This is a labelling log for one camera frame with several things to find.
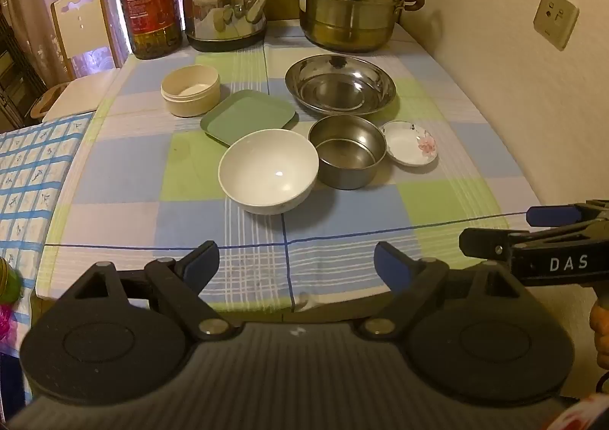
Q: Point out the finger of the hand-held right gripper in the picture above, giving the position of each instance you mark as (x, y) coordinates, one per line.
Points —
(547, 215)
(485, 244)

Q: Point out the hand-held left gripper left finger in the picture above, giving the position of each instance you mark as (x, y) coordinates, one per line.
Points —
(202, 263)

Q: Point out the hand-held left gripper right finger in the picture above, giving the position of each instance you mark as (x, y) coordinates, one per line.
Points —
(390, 264)

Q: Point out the white ceramic bowl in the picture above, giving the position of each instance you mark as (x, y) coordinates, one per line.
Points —
(266, 173)

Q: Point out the small stainless steel bowl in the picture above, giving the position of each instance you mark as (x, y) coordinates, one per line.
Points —
(347, 158)

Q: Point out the floral white dish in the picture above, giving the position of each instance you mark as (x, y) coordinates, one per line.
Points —
(407, 144)

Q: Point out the green rectangular plate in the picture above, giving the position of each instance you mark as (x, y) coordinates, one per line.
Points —
(247, 113)

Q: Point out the cream ribbed round bowl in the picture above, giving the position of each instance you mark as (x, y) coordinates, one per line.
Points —
(190, 104)

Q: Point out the large stainless steel basin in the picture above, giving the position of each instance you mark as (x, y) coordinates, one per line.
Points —
(340, 92)

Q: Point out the person's right hand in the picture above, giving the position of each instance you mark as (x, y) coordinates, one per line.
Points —
(600, 330)

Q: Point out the checked tablecloth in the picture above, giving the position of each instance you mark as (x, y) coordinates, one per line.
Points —
(357, 220)

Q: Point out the red and white cloth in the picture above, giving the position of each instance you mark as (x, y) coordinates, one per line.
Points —
(587, 413)

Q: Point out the blue patterned white cloth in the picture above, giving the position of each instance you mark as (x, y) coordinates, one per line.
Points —
(33, 182)

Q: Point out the green pink plastic object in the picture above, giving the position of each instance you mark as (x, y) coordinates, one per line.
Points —
(8, 282)

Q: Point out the brown wooden object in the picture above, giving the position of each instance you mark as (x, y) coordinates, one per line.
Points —
(40, 101)

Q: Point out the stainless steel kettle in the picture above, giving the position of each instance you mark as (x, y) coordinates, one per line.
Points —
(223, 11)

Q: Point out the dark shelf rack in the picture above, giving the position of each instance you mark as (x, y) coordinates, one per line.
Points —
(14, 77)

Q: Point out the cream wooden chair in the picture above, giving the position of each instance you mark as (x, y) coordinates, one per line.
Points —
(81, 25)

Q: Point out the beige round-port wall outlet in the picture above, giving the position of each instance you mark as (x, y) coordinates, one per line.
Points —
(555, 19)

